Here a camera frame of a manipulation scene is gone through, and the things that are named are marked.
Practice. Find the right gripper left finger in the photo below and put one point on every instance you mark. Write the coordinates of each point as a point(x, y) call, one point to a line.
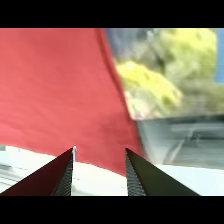
point(50, 178)

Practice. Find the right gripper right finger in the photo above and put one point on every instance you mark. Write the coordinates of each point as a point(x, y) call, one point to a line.
point(150, 180)

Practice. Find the red T-shirt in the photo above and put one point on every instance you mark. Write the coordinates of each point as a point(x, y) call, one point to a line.
point(56, 90)

